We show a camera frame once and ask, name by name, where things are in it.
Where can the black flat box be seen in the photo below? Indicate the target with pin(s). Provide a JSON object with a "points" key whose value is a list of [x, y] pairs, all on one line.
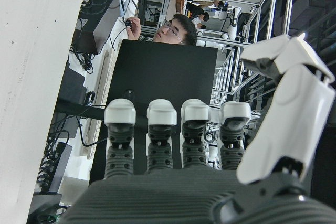
{"points": [[59, 166]]}

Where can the black monitor panel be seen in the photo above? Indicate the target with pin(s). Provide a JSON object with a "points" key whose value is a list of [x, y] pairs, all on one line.
{"points": [[162, 72]]}

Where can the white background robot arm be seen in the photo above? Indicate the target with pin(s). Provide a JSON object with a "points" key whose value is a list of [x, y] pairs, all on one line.
{"points": [[232, 28]]}

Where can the black computer box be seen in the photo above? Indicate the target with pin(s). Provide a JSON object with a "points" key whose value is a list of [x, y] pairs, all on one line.
{"points": [[105, 22]]}

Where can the black device box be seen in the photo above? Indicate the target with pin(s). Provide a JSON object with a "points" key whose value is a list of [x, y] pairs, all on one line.
{"points": [[74, 82]]}

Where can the seated person in dark top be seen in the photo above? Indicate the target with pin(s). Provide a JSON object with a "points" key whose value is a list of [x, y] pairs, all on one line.
{"points": [[195, 9]]}

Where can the person with glasses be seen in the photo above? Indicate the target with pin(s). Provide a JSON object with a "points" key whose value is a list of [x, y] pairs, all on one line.
{"points": [[183, 28]]}

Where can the right white-grey robot hand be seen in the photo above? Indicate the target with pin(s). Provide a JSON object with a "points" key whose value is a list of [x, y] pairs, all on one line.
{"points": [[183, 197]]}

